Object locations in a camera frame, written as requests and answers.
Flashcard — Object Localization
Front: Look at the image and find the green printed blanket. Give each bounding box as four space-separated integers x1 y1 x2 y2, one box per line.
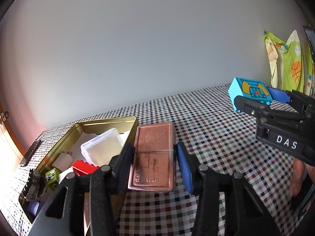
263 29 315 96

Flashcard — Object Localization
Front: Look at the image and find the brown copper case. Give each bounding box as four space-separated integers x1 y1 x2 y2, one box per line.
127 122 176 193

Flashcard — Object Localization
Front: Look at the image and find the white charger plug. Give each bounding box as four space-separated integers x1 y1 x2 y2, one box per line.
52 152 74 171

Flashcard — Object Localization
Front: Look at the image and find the dark flat object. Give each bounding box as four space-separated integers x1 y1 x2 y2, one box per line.
21 140 42 167

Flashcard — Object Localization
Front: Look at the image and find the white cardboard box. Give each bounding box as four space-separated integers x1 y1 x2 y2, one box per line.
58 167 93 236

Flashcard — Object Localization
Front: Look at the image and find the person's right hand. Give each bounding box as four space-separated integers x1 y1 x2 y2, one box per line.
289 158 309 197

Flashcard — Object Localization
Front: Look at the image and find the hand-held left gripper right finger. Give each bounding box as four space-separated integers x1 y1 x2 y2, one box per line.
175 141 280 236

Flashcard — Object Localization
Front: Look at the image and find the purple square box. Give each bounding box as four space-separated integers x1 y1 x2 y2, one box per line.
27 201 43 217

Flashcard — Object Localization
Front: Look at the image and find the black hair claw clip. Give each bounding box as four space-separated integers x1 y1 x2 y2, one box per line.
25 169 46 201

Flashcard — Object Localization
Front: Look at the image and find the blue printed toy brick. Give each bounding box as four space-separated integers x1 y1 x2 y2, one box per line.
228 77 273 113

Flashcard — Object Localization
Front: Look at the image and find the white paper tin liner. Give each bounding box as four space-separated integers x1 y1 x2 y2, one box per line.
84 129 132 143

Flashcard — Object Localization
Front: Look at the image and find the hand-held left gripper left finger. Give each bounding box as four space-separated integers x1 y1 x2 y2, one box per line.
28 142 134 236

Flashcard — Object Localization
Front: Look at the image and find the green printed toy brick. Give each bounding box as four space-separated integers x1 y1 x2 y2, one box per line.
45 168 61 192

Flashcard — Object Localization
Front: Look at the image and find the clear plastic case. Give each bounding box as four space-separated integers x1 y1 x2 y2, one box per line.
81 128 125 165

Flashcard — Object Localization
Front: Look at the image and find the red toy brick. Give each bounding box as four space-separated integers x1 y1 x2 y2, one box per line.
71 160 100 176

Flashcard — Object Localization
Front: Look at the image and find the checked bed sheet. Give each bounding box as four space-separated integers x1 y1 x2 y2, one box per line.
0 84 315 236

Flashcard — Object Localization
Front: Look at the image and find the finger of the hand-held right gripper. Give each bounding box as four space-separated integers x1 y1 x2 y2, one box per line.
234 95 299 121
266 86 310 113

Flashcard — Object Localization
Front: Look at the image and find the gold metal tin box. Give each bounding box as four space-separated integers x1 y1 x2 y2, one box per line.
18 115 139 227

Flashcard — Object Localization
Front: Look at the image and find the wooden door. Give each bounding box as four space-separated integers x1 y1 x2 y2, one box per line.
0 100 25 163

